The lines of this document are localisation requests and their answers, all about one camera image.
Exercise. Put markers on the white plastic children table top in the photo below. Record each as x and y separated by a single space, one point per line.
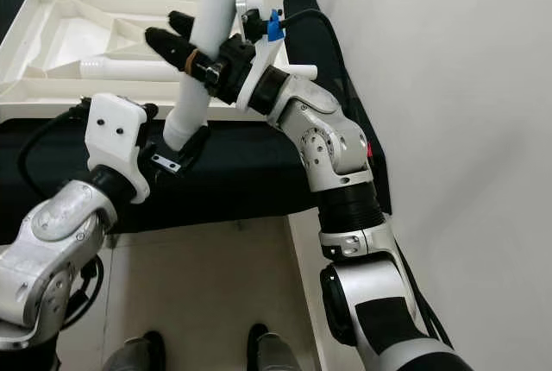
52 43

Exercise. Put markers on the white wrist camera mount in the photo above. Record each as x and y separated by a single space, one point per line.
263 4
116 142

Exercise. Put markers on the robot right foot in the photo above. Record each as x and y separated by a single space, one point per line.
276 352

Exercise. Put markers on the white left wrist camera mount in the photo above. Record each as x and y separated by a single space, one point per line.
116 142

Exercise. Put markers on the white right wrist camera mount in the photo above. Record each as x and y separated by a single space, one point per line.
263 4

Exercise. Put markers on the black tablecloth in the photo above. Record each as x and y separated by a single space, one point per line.
224 172

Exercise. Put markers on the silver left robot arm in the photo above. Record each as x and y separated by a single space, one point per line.
52 259

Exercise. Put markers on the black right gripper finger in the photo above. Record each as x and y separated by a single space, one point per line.
184 22
177 53

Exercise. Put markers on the yellow rubber band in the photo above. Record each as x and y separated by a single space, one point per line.
191 62

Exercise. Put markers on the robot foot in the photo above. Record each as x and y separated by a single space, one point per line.
134 354
276 352

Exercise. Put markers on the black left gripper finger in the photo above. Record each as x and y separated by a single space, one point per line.
196 147
151 110

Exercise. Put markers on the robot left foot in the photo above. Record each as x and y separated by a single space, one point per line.
134 354

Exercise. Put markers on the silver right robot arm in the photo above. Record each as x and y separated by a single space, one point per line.
345 172

